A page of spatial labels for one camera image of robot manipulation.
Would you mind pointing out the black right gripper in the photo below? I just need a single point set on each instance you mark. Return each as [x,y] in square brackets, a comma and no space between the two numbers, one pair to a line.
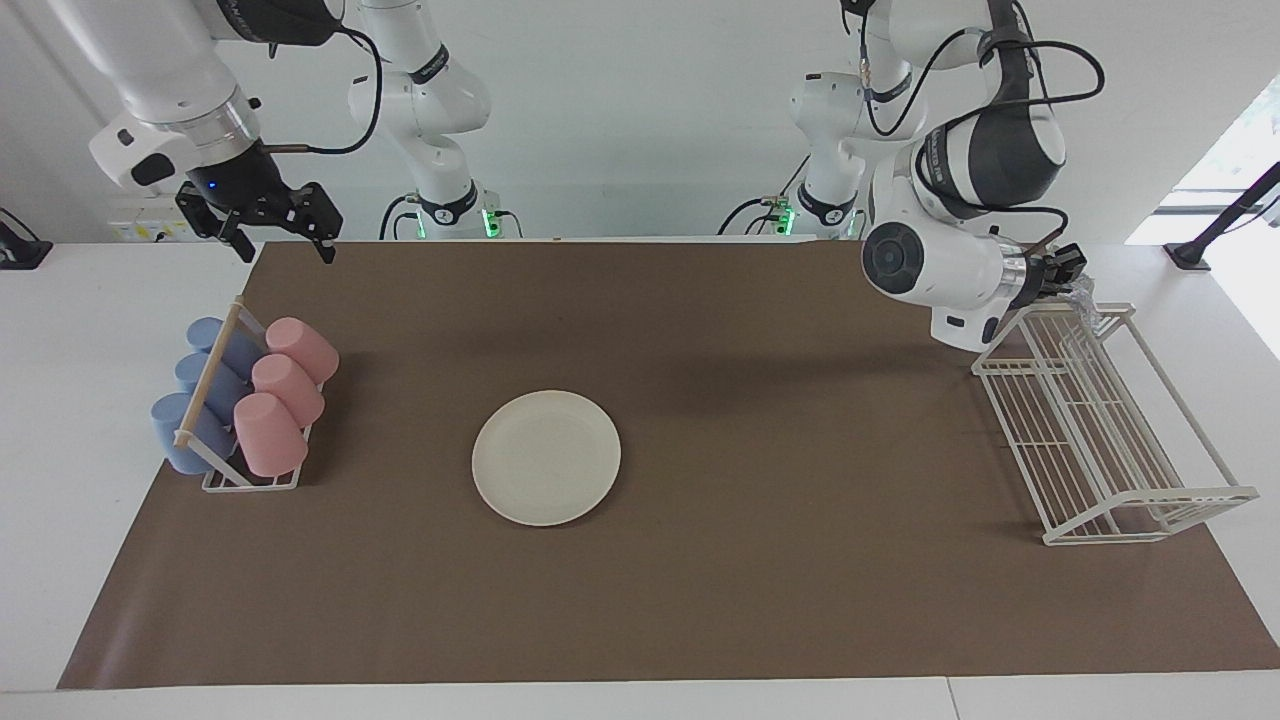
[245,180]

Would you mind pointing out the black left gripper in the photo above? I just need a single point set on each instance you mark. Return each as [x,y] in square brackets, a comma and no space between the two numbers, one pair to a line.
[1040,278]

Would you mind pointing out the silver glitter sponge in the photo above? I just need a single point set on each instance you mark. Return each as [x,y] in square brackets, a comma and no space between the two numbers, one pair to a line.
[1088,298]

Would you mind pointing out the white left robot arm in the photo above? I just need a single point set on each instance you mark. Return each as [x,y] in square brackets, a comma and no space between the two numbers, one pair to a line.
[930,265]

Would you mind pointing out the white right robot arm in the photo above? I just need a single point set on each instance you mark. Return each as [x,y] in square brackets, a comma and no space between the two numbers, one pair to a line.
[150,60]

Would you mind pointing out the cream round plate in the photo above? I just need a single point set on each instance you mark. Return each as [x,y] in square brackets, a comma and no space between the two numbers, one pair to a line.
[546,458]

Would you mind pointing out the blue plastic cup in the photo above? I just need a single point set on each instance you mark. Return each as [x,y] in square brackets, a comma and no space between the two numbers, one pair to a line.
[205,332]
[190,370]
[165,430]

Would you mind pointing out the pink plastic cup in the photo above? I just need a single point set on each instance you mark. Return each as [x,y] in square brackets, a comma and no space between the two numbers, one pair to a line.
[268,435]
[305,348]
[290,388]

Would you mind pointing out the white cup holder rack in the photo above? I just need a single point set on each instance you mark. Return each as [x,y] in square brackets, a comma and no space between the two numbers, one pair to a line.
[210,371]

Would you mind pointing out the bright window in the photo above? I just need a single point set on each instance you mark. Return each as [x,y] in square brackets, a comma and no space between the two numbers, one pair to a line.
[1230,160]

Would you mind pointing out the brown table mat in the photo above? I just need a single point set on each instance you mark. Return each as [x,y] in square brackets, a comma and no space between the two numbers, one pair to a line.
[800,600]

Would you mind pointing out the white wall power outlet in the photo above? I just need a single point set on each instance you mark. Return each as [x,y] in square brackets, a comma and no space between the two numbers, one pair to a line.
[150,228]

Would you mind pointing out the black table clamp mount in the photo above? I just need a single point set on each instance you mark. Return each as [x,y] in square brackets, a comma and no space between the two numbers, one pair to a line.
[20,250]

